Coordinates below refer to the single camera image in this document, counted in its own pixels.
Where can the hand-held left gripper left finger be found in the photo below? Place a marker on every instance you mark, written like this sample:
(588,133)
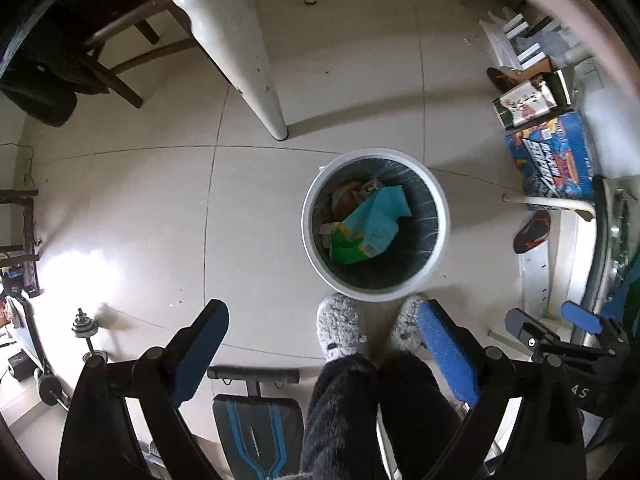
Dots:
(197,360)

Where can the black bin liner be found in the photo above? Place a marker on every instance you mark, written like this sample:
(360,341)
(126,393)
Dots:
(425,220)

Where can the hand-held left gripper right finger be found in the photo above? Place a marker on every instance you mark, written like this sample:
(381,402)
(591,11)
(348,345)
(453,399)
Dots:
(445,355)

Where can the light blue paper packet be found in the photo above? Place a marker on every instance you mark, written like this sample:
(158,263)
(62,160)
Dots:
(376,220)

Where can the orange crumpled wrapper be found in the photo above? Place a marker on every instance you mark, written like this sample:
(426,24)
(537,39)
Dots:
(346,195)

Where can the small metal dumbbell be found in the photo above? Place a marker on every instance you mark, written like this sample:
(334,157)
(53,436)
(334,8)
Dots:
(86,332)

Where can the red black slipper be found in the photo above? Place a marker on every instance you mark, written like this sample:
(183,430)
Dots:
(532,232)

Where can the person's grey slipper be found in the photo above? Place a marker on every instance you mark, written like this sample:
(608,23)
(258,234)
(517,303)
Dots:
(407,327)
(341,327)

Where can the blue printed toy box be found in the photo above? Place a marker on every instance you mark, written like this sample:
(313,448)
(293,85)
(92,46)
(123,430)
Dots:
(555,157)

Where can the person's dark trouser leg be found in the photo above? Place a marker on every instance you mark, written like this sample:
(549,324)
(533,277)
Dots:
(415,410)
(345,410)

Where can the green plastic packet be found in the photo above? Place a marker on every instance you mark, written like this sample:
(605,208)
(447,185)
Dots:
(347,249)

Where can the small black box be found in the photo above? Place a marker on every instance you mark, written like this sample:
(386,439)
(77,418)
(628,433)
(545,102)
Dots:
(19,366)

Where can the white table leg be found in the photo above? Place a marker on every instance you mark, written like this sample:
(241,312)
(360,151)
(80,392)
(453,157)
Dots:
(235,35)

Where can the dark wooden shelf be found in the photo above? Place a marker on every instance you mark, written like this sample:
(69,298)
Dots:
(20,240)

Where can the brown slipper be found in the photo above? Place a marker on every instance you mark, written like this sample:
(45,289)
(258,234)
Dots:
(502,78)

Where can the white round trash bin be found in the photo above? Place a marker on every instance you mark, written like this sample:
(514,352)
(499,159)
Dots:
(440,240)

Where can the black plate dumbbell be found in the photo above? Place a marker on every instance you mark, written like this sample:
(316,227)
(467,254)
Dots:
(49,391)

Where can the person's left dark trouser leg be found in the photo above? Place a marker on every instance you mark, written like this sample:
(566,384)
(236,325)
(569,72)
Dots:
(345,410)

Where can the dark cloth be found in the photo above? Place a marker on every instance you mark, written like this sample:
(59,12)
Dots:
(47,85)

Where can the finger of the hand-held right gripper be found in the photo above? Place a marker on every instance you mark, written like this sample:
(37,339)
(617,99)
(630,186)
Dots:
(582,317)
(522,329)

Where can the person's right dark trouser leg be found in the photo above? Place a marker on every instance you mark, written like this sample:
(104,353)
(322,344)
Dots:
(415,410)

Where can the black blue weight bench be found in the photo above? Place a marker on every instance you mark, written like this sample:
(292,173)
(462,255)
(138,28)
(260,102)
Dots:
(257,430)

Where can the brown wooden chair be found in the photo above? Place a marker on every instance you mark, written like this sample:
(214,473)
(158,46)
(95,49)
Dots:
(130,20)

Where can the white furniture leg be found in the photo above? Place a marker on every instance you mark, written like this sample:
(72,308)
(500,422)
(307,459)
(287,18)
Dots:
(545,202)

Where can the person's right grey slipper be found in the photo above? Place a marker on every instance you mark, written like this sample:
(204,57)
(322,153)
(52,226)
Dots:
(407,327)

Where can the person's left grey slipper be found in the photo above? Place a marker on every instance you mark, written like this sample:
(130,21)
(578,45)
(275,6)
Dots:
(341,327)

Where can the photo printed carton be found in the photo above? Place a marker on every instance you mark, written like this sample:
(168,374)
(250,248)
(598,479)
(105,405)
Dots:
(527,102)

